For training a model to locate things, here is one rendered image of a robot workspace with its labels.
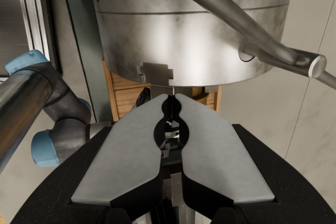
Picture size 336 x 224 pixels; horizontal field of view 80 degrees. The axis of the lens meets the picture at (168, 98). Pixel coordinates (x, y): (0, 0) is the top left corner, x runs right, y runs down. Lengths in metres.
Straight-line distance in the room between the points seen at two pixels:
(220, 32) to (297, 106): 2.27
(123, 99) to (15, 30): 0.85
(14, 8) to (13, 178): 1.39
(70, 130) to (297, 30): 1.92
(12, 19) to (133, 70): 1.11
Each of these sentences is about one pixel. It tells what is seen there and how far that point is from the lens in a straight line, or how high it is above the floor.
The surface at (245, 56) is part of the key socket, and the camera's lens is 0.28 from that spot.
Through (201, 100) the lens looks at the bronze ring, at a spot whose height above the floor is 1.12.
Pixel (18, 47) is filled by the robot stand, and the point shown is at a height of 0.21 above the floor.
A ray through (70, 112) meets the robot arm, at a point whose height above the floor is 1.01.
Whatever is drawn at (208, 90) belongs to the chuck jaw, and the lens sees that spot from 0.43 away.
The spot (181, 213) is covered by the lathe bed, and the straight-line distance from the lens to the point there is 1.17.
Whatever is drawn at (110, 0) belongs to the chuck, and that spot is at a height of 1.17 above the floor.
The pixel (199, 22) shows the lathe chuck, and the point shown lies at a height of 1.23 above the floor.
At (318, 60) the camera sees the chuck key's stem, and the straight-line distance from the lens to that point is 0.22.
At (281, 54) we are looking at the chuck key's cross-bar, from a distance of 0.21.
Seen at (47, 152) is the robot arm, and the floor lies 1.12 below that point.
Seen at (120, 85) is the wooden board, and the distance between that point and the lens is 0.62.
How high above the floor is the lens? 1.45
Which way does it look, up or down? 60 degrees down
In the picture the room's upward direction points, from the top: 152 degrees clockwise
